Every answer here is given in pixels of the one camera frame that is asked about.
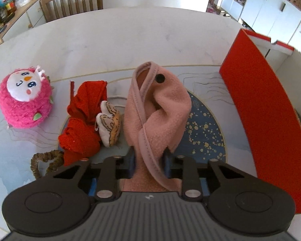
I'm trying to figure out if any red and white cardboard box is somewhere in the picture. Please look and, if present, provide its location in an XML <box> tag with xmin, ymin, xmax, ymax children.
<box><xmin>219</xmin><ymin>28</ymin><xmax>301</xmax><ymax>215</ymax></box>

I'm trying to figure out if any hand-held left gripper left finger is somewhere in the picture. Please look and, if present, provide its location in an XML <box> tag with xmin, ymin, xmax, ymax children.
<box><xmin>43</xmin><ymin>147</ymin><xmax>136</xmax><ymax>202</ymax></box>

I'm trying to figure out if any red cloth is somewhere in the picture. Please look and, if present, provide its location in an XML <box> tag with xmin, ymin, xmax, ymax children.
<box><xmin>58</xmin><ymin>80</ymin><xmax>108</xmax><ymax>166</ymax></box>

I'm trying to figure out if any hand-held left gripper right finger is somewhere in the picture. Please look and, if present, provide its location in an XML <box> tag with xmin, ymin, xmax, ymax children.
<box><xmin>163</xmin><ymin>148</ymin><xmax>254</xmax><ymax>202</ymax></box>

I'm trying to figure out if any pink round plush toy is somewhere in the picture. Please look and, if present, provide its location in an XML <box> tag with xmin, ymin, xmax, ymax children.
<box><xmin>0</xmin><ymin>65</ymin><xmax>55</xmax><ymax>129</ymax></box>

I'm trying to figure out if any white wall cabinet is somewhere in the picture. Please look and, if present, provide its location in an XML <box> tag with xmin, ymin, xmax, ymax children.
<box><xmin>219</xmin><ymin>0</ymin><xmax>301</xmax><ymax>56</ymax></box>

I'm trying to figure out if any wooden slat-back chair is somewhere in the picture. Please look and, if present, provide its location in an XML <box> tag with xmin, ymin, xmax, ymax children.
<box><xmin>39</xmin><ymin>0</ymin><xmax>103</xmax><ymax>23</ymax></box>

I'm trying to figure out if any pink fleece garment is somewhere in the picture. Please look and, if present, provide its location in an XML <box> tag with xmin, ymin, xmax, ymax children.
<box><xmin>122</xmin><ymin>61</ymin><xmax>192</xmax><ymax>192</ymax></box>

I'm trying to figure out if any brown woven rope ring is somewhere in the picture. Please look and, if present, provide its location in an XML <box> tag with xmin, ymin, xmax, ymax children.
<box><xmin>31</xmin><ymin>150</ymin><xmax>65</xmax><ymax>180</ymax></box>

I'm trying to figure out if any white sideboard with wooden top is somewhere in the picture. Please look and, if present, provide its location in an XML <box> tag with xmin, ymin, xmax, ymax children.
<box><xmin>0</xmin><ymin>0</ymin><xmax>47</xmax><ymax>52</ymax></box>

